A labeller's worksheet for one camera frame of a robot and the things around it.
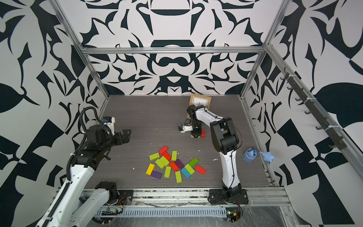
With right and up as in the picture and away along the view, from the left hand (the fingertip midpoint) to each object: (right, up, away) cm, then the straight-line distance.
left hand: (120, 129), depth 77 cm
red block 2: (+21, -15, +14) cm, 30 cm away
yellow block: (+15, -24, +5) cm, 29 cm away
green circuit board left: (-1, -40, -7) cm, 40 cm away
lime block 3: (+29, -17, +10) cm, 35 cm away
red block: (+44, -24, +5) cm, 51 cm away
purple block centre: (+32, -22, +7) cm, 39 cm away
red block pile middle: (+24, -17, +10) cm, 31 cm away
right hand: (+44, -3, +23) cm, 49 cm away
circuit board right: (+59, -41, -6) cm, 72 cm away
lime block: (+40, -7, +18) cm, 45 cm away
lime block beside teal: (+38, -24, +6) cm, 45 cm away
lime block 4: (+25, -25, +4) cm, 36 cm away
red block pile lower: (+29, -23, +7) cm, 37 cm away
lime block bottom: (+31, -27, +3) cm, 42 cm away
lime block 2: (+17, -18, +10) cm, 26 cm away
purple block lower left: (+19, -27, +5) cm, 33 cm away
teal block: (+36, -25, +5) cm, 44 cm away
